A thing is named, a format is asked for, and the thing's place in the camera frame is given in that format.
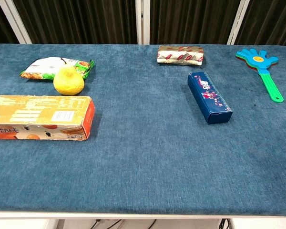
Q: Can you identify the gold foil snack packet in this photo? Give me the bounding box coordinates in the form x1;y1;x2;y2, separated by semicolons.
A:
156;45;204;66

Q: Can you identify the yellow pear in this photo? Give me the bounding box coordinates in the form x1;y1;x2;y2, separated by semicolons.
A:
53;58;85;96

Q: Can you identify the blue hand clapper toy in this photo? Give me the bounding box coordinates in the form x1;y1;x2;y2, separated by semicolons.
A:
235;48;285;103

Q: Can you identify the grey blue-edged box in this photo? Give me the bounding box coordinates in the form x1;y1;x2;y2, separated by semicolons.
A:
187;72;234;125

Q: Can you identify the orange snack carton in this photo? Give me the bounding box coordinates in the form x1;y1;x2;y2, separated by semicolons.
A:
0;95;96;141

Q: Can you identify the green white snack bag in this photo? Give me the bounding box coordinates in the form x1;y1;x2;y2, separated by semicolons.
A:
20;56;95;81

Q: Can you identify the blue felt tablecloth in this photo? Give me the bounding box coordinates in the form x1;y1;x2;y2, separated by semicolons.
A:
0;43;286;214

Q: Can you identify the white partition post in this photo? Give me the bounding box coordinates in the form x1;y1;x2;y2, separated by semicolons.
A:
135;0;151;45
0;0;33;44
227;0;250;45

